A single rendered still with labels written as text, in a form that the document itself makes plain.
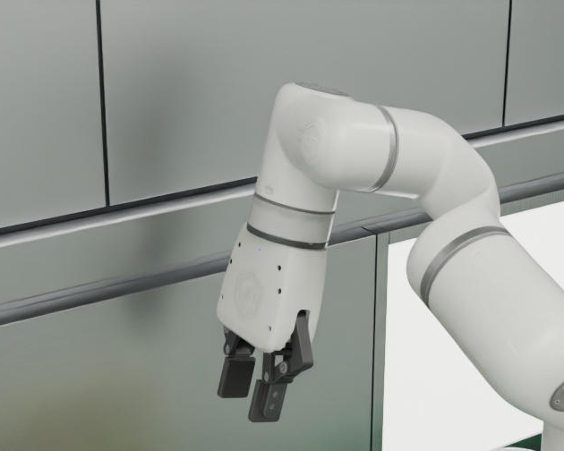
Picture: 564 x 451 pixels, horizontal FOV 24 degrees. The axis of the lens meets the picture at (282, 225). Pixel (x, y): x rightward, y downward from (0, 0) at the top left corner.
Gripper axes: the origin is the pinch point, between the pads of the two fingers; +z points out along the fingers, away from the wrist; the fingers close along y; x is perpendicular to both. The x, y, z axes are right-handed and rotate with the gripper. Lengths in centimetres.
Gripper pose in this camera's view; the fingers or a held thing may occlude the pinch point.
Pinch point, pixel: (251, 390)
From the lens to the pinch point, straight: 121.6
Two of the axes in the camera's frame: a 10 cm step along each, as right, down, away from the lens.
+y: 5.4, 2.9, -7.9
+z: -2.2, 9.5, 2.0
